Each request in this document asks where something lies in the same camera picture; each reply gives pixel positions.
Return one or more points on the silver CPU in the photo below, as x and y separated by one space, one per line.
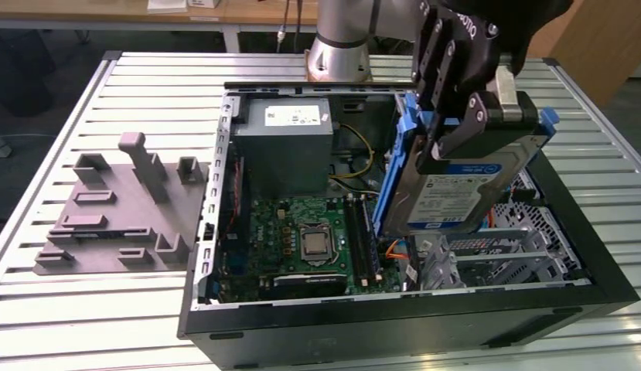
316 244

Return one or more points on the wooden desk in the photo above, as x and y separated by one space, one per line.
119 15

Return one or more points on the black RAM stick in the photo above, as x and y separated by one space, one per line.
372 255

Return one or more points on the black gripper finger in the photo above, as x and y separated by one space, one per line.
432 58
526 110

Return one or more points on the green motherboard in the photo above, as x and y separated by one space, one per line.
278 232

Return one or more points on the black open PC case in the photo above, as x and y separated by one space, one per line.
351 332

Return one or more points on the grey parts rack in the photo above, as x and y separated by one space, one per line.
119 232

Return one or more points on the black graphics card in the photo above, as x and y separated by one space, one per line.
310 284

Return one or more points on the hard disk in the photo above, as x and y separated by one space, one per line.
454 201

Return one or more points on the small white box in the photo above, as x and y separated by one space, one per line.
203 3

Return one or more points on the grey power supply unit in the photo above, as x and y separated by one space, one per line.
283 162

